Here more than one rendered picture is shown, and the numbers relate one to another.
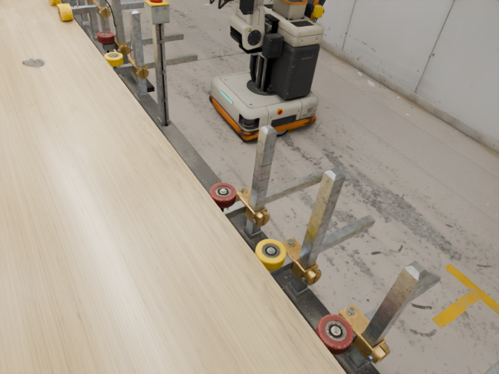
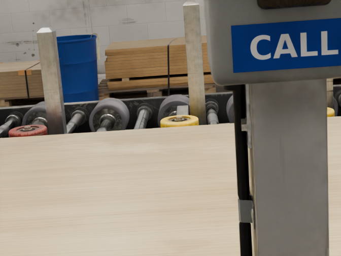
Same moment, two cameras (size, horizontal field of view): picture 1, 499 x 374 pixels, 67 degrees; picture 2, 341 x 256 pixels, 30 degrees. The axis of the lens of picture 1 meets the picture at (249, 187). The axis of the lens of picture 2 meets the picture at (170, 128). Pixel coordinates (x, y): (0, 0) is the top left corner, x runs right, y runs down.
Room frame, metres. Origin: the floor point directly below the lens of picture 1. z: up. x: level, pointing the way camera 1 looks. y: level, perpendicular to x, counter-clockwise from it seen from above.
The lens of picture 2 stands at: (1.59, 0.15, 1.20)
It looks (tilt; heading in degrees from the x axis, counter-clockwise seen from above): 13 degrees down; 130
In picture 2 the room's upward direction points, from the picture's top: 4 degrees counter-clockwise
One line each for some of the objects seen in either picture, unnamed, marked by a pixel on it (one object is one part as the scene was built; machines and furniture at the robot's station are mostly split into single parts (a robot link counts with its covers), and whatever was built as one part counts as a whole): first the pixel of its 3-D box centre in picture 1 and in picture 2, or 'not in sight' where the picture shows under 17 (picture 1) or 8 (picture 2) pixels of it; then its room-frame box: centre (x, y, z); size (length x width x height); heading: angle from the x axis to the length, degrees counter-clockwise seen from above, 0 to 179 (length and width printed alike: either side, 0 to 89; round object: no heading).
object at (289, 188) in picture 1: (272, 195); not in sight; (0.94, -0.08, 0.80); 0.43 x 0.03 x 0.04; 128
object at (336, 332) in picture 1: (330, 341); not in sight; (0.42, -0.23, 0.85); 0.08 x 0.08 x 0.11
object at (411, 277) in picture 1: (377, 329); not in sight; (0.46, -0.33, 0.88); 0.04 x 0.04 x 0.48; 38
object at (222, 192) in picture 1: (222, 203); not in sight; (0.82, 0.08, 0.85); 0.08 x 0.08 x 0.11
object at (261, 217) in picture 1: (252, 207); not in sight; (0.87, -0.02, 0.81); 0.14 x 0.06 x 0.05; 38
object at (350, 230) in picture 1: (320, 245); not in sight; (0.74, -0.23, 0.81); 0.43 x 0.03 x 0.04; 128
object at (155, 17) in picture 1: (157, 12); (280, 3); (1.44, 0.42, 1.18); 0.07 x 0.07 x 0.08; 38
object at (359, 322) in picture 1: (362, 334); not in sight; (0.47, -0.32, 0.82); 0.14 x 0.06 x 0.05; 38
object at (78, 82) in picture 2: not in sight; (72, 73); (-2.93, 4.15, 0.36); 0.59 x 0.57 x 0.73; 128
